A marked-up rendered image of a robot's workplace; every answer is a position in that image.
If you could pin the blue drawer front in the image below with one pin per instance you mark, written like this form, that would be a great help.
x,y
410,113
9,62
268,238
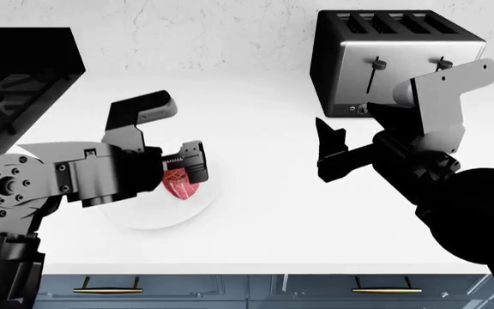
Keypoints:
x,y
315,289
165,289

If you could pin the grey right gripper camera bracket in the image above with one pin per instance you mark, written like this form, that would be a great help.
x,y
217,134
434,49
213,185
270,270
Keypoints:
x,y
440,103

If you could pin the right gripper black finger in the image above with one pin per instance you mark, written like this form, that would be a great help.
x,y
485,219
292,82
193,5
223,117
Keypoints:
x,y
395,117
333,151

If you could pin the black toaster lever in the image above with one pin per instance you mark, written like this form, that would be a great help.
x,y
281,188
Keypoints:
x,y
444,63
378,64

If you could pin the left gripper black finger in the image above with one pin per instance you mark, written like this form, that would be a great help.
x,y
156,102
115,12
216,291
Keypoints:
x,y
196,161

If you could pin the white round plate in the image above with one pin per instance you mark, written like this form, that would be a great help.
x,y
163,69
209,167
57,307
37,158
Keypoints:
x,y
152,214

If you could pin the black gas stove cooktop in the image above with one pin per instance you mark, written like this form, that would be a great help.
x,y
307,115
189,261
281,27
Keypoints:
x,y
11,96

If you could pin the black left gripper camera mount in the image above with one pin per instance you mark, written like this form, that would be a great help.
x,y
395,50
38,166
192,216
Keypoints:
x,y
122,122

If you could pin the black range hood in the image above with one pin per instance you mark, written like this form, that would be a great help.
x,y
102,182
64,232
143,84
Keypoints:
x,y
19,48

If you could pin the red raw meat piece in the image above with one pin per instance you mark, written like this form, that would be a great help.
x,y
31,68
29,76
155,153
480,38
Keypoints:
x,y
182,188

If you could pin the toaster dial knob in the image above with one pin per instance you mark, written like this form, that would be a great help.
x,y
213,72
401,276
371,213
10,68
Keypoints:
x,y
363,109

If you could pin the silver four-slot toaster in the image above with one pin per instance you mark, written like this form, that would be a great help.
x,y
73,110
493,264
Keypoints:
x,y
350,64

